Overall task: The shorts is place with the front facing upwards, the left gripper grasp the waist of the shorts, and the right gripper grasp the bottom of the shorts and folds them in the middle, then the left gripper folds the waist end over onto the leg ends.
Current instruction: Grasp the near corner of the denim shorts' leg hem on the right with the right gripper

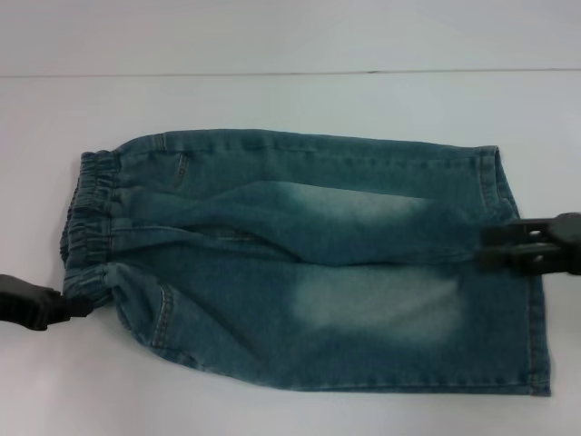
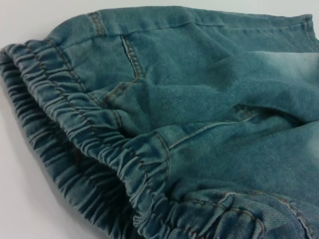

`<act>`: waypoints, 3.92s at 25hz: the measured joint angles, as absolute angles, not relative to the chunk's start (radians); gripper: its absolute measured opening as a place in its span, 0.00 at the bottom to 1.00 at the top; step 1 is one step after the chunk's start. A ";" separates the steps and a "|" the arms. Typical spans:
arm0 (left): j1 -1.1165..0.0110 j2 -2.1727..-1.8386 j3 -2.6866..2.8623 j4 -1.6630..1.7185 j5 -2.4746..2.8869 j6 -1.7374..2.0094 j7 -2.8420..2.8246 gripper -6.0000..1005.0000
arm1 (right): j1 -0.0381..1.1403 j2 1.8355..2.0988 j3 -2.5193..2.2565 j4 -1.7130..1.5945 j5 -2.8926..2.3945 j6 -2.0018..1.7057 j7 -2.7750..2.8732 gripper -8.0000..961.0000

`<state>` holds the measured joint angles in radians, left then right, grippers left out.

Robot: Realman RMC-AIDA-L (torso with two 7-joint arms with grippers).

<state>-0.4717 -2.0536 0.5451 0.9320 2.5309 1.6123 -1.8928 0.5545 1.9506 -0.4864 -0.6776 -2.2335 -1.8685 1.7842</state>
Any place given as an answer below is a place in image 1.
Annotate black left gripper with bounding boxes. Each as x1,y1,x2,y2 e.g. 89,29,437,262
0,273,92,331

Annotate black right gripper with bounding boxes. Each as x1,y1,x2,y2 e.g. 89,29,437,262
474,211,581,276

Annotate blue denim shorts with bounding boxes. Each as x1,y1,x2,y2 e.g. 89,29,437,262
56,130,553,396

